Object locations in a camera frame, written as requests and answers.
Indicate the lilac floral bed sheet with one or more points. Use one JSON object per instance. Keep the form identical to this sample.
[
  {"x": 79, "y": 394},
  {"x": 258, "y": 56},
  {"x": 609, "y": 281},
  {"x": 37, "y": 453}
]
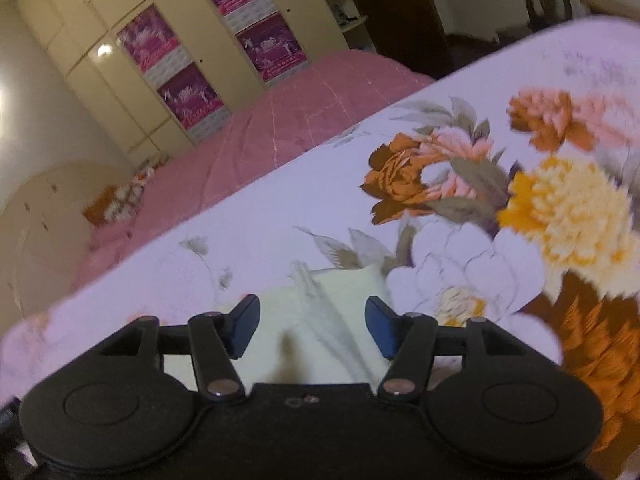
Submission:
[{"x": 280, "y": 210}]

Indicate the pink bedspread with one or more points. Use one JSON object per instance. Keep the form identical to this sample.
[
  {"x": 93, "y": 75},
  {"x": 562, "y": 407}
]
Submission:
[{"x": 300, "y": 110}]

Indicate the dark wooden door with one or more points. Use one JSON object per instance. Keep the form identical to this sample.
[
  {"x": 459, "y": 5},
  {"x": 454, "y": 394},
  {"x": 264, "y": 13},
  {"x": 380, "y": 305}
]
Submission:
[{"x": 395, "y": 10}]

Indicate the light green knit sweater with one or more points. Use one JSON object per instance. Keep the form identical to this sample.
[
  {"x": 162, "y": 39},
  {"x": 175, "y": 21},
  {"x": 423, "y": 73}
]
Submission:
[{"x": 320, "y": 305}]

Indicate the cream corner shelf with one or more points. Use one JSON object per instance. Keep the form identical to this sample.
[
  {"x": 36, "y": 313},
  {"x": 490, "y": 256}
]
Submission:
[{"x": 345, "y": 5}]

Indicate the patterned pillow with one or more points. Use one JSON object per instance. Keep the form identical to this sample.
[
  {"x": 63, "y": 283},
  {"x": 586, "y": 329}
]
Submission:
[{"x": 132, "y": 190}]

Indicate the cream wardrobe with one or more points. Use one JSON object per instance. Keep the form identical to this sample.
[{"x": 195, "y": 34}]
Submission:
[{"x": 90, "y": 20}]

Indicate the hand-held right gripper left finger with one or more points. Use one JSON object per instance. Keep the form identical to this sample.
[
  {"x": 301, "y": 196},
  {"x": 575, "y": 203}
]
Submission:
[{"x": 245, "y": 327}]

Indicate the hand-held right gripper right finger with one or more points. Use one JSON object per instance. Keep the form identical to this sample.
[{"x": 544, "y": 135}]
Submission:
[{"x": 381, "y": 327}]

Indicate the cream rounded headboard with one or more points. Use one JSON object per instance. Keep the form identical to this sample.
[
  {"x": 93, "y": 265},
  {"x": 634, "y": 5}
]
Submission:
[{"x": 45, "y": 220}]

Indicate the orange pillow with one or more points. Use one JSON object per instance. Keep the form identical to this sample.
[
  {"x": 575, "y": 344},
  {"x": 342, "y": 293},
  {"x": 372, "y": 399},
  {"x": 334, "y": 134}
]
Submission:
[{"x": 97, "y": 207}]

